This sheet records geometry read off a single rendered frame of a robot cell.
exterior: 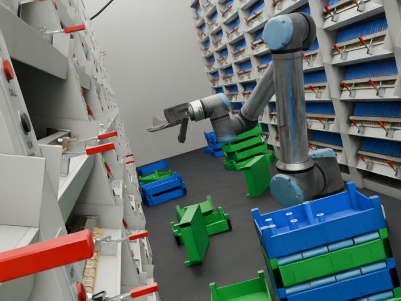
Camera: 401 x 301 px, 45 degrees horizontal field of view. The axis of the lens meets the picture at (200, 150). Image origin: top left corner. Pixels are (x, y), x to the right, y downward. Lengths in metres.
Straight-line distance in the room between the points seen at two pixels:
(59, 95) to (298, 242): 0.66
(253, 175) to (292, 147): 1.23
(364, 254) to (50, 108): 0.82
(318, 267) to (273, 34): 0.89
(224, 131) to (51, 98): 1.21
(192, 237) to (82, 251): 2.06
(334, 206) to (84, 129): 0.75
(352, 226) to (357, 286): 0.16
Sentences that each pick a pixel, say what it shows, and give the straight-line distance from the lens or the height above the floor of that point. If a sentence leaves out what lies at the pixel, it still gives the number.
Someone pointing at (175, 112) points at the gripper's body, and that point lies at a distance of 2.13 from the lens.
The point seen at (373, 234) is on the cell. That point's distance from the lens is 1.31.
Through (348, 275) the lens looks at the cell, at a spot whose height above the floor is 0.22.
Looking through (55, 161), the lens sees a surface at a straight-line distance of 0.46.
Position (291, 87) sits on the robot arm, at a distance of 1.84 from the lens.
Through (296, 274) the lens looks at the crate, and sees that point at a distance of 1.28.
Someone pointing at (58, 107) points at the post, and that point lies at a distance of 1.07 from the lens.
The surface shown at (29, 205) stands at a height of 0.73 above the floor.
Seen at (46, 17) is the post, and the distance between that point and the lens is 1.08.
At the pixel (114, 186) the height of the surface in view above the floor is 0.54.
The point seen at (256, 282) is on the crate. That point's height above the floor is 0.04.
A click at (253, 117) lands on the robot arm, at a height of 0.57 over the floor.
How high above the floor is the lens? 0.78
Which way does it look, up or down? 8 degrees down
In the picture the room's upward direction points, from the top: 16 degrees counter-clockwise
